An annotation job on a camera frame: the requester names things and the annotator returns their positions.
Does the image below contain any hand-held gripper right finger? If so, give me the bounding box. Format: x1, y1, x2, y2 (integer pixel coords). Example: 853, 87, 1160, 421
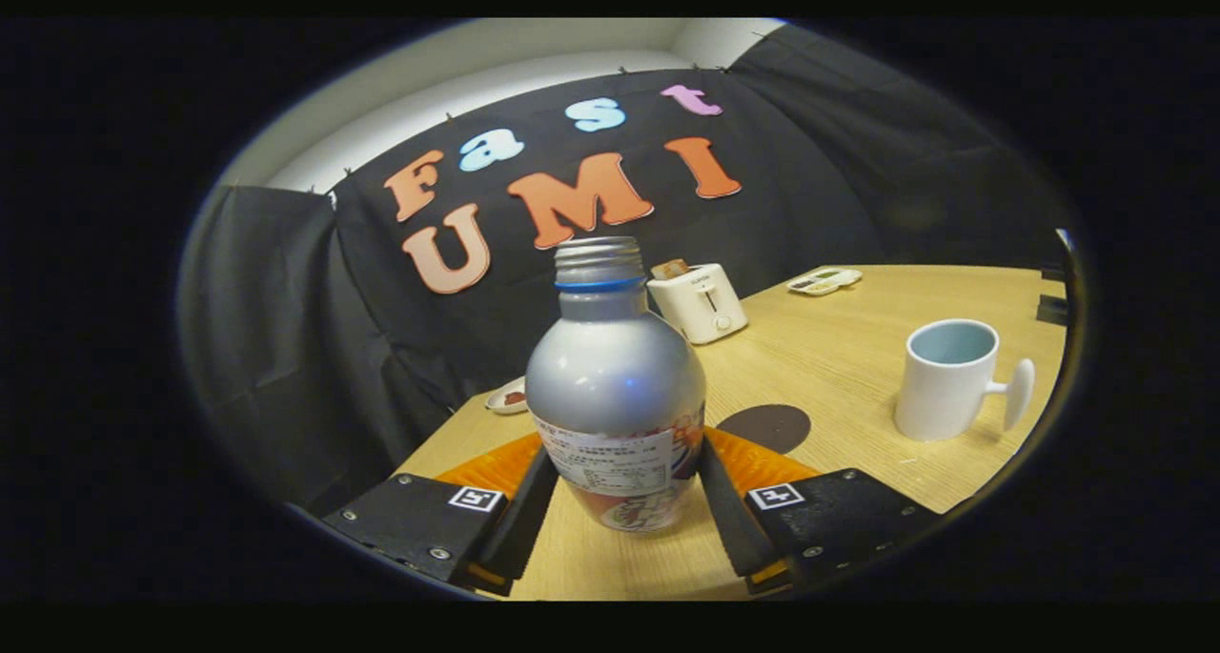
698, 426, 943, 597

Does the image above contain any silver juice bottle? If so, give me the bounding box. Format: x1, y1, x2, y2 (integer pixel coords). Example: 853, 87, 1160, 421
525, 235, 707, 535

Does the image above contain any white cup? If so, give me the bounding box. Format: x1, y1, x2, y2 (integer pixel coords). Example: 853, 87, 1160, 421
894, 318, 1036, 442

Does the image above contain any white plate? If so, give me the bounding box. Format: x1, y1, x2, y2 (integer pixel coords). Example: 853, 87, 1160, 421
484, 377, 528, 416

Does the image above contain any white compartment tray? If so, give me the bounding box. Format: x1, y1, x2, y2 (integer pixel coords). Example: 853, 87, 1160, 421
787, 268, 864, 297

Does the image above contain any round brown coaster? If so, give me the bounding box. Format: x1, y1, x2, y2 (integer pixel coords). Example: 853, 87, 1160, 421
715, 404, 812, 455

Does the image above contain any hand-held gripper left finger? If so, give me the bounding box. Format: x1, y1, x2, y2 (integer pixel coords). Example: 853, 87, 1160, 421
322, 432, 559, 597

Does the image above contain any white toaster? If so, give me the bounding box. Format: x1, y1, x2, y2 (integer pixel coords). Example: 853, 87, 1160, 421
646, 263, 749, 345

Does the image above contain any black backdrop cloth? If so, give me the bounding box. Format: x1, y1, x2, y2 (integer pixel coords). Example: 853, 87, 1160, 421
176, 24, 1068, 520

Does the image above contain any wooden table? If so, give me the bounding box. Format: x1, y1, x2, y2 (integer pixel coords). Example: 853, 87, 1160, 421
393, 264, 1068, 602

